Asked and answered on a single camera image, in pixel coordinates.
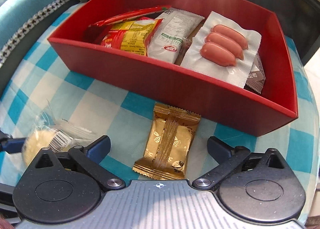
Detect round white cake packet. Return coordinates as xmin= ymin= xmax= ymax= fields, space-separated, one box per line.
xmin=22 ymin=103 xmax=98 ymax=167

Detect gold foil snack packet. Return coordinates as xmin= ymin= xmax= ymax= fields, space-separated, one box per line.
xmin=132 ymin=103 xmax=201 ymax=180

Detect vacuum packed sausages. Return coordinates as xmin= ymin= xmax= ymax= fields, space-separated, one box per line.
xmin=180 ymin=11 xmax=261 ymax=88

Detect clear orange snack packet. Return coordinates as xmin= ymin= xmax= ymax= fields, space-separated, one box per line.
xmin=181 ymin=38 xmax=192 ymax=52

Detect red long snack packet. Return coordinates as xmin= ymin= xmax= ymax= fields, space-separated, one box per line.
xmin=83 ymin=5 xmax=171 ymax=43

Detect red cardboard box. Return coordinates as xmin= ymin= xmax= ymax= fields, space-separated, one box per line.
xmin=48 ymin=0 xmax=298 ymax=136

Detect blue white checkered cloth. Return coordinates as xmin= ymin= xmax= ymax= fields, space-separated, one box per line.
xmin=1 ymin=6 xmax=319 ymax=222

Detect white chicken snack packet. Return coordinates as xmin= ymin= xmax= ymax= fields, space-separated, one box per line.
xmin=246 ymin=53 xmax=266 ymax=94

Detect yellow red snack packet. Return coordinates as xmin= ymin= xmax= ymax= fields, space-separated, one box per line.
xmin=100 ymin=17 xmax=162 ymax=56

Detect white green snack packet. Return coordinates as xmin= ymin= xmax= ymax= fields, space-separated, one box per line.
xmin=147 ymin=8 xmax=204 ymax=63

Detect teal sofa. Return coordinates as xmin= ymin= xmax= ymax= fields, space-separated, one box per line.
xmin=1 ymin=0 xmax=79 ymax=91

